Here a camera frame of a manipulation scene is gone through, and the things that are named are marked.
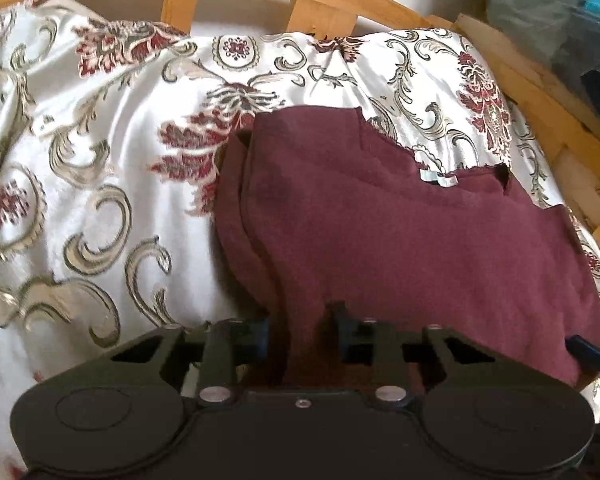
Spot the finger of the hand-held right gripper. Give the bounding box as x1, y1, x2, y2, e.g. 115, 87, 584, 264
566, 335, 600, 374

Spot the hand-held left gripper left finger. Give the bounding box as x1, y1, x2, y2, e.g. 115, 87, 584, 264
109, 316, 272, 407

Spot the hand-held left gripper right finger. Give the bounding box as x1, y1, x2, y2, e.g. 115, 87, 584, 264
326, 301, 497, 407

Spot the maroon sweater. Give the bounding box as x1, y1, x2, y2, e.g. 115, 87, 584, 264
214, 105, 600, 392

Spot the clear plastic bag of clothes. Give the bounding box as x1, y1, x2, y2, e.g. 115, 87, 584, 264
472, 0, 600, 138

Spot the floral satin blanket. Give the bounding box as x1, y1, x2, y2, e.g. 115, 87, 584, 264
0, 0, 600, 480

